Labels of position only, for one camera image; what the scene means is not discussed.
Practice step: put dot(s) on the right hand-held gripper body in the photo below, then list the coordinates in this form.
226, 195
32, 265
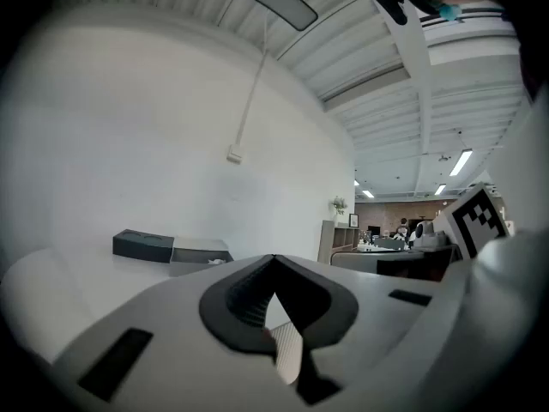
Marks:
476, 221

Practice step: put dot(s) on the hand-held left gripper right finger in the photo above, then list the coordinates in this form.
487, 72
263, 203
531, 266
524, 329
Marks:
386, 316

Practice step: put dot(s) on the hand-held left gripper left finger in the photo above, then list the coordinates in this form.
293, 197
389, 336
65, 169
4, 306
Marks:
163, 341

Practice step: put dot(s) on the grey cardboard storage box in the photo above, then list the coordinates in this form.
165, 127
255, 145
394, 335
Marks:
195, 251

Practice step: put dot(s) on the white and blue cloth item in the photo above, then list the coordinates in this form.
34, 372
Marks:
216, 261

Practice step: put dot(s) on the dark blue box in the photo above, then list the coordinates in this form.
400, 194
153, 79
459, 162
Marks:
141, 247

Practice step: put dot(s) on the long ceiling light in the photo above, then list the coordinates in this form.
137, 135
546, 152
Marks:
367, 193
440, 189
461, 162

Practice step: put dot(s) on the white machine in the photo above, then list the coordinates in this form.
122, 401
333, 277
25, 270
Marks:
426, 234

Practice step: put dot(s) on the wooden shelf unit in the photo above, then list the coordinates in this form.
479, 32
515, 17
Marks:
336, 240

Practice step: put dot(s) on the green potted plant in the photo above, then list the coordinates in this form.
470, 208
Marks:
339, 206

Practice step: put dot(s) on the small picture frame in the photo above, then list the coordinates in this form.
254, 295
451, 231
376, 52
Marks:
354, 220

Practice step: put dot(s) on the white wall conduit with switch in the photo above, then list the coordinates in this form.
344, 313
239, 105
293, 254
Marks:
235, 153

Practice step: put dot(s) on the black head-worn camera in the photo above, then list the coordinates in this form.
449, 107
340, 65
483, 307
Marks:
390, 0

